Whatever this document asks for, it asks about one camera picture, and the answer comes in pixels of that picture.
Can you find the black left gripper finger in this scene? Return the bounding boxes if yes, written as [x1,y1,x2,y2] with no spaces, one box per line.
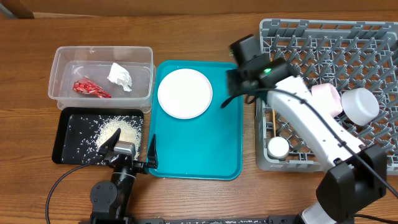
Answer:
[147,134,158,169]
[98,128,121,155]

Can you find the red snack wrapper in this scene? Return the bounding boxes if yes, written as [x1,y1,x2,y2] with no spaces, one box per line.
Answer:
[73,77,111,98]

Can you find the white tissue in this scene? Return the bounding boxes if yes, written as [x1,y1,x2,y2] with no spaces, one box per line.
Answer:
[107,63,132,92]

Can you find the white cup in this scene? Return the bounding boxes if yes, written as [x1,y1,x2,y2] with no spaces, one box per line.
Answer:
[267,136,290,159]

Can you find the wooden chopstick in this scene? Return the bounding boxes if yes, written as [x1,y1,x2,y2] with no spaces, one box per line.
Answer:
[272,110,277,137]

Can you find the pink white bowl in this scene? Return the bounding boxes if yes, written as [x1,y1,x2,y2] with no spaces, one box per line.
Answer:
[311,83,343,117]

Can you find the grey bowl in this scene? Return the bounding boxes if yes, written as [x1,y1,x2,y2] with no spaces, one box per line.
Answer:
[341,88,379,126]

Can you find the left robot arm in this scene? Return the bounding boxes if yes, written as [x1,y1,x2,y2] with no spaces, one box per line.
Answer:
[90,128,158,223]

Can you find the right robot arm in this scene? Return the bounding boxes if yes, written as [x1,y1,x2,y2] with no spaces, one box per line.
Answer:
[226,34,389,223]

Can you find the black waste tray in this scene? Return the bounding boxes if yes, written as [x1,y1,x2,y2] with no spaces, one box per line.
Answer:
[52,107,144,165]

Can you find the pile of rice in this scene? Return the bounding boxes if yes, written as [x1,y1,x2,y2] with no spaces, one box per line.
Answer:
[95,115,142,161]

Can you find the teal plastic tray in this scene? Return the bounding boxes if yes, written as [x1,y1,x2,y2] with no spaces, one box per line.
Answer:
[149,60,243,180]

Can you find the clear plastic storage box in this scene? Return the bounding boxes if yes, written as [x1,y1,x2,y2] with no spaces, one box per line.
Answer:
[48,46,156,113]

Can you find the large white plate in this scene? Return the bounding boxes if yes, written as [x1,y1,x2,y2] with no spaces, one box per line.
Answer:
[157,68,213,119]

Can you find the grey dish rack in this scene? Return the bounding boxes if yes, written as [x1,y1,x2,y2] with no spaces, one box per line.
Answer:
[259,19,397,175]

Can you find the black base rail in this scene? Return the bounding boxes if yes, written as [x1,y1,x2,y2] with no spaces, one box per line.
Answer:
[79,215,303,224]

